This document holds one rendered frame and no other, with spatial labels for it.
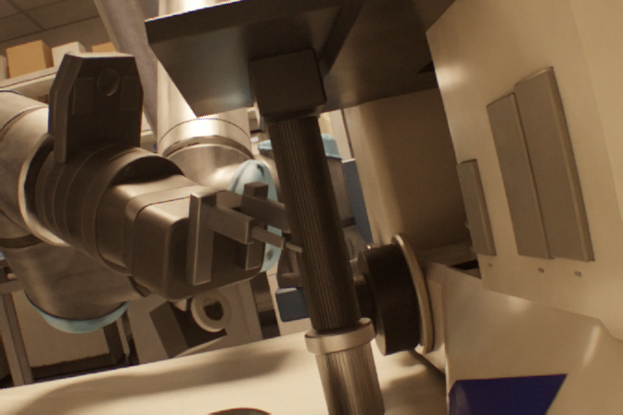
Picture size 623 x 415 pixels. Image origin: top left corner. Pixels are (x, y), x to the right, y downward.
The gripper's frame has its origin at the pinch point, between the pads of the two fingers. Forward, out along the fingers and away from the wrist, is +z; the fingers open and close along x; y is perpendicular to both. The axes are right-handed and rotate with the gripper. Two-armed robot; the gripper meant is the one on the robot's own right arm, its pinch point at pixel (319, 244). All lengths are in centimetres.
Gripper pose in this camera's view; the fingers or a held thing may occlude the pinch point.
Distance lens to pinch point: 34.0
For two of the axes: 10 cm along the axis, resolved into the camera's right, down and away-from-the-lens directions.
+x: -6.6, 1.2, -7.5
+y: -1.1, 9.6, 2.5
